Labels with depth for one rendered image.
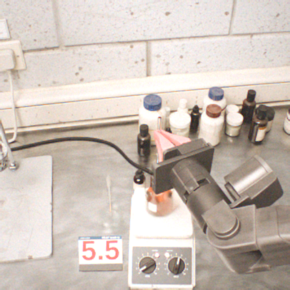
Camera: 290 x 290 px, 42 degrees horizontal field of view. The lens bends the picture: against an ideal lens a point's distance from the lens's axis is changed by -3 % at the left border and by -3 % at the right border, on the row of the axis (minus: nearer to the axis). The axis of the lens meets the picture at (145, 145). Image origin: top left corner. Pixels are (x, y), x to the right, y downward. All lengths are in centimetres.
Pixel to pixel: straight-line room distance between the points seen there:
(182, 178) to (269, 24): 66
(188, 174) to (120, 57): 55
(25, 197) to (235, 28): 69
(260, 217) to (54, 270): 49
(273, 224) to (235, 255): 6
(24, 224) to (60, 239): 9
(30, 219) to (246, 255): 56
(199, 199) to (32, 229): 46
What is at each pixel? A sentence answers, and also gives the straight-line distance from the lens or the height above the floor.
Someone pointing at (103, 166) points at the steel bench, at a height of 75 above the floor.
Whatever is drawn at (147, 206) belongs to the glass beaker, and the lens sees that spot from 77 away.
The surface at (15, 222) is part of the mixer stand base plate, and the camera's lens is 92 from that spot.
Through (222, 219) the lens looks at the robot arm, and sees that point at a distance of 48.
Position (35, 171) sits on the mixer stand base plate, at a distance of 101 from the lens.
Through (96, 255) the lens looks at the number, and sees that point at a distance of 83.
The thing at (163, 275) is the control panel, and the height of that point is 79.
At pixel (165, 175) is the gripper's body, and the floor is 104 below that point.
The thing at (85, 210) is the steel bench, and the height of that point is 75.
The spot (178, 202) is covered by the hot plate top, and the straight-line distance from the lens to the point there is 81.
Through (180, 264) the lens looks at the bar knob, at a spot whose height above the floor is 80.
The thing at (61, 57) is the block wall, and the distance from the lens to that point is 104.
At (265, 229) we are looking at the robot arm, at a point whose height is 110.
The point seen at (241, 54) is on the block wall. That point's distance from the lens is 114.
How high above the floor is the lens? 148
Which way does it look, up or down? 44 degrees down
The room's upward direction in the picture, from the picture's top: straight up
